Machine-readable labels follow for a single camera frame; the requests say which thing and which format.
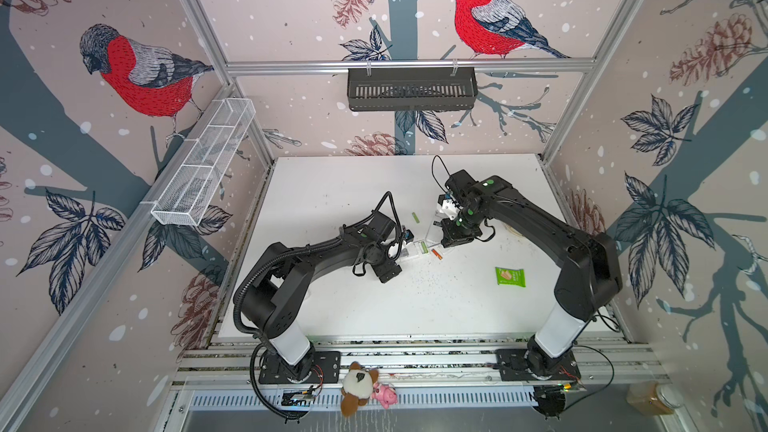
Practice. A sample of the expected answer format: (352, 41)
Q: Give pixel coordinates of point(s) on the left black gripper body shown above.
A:
(384, 264)

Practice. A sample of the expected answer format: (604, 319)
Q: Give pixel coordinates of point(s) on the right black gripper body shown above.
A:
(462, 228)

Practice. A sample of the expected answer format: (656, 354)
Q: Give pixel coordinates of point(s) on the white red remote control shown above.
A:
(434, 235)

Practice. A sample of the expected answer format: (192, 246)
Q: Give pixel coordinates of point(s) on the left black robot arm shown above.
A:
(268, 300)

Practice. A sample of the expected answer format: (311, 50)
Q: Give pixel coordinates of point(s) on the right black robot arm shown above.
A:
(589, 277)

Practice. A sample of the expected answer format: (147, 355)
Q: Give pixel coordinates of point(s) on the cream ceramic plate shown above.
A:
(512, 230)

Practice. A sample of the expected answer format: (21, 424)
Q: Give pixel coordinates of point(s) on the green snack packet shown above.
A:
(512, 277)

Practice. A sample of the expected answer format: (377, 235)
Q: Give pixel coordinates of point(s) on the brown white plush dog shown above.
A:
(357, 388)

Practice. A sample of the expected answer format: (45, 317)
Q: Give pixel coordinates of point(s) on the pink plush toy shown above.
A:
(385, 395)

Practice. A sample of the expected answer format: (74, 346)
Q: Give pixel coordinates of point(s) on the amber plastic jar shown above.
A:
(652, 398)

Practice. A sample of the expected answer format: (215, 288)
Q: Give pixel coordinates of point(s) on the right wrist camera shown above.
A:
(446, 208)

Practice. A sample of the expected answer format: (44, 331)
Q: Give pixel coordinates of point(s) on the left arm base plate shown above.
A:
(315, 368)

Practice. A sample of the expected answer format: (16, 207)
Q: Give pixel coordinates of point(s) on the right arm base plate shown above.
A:
(523, 365)

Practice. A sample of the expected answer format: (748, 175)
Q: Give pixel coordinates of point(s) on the black wire wall basket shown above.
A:
(439, 89)

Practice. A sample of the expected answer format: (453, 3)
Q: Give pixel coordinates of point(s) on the white wire wall basket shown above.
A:
(193, 186)

